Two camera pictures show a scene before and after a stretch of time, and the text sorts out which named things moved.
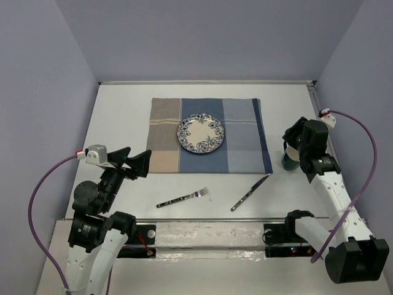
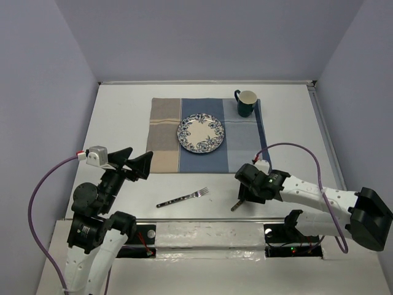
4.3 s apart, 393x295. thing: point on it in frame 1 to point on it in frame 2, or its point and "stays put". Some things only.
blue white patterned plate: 200,133 stays put
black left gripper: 140,163 stays put
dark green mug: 290,159 to 246,100
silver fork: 195,194 stays put
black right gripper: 293,131 to 244,192
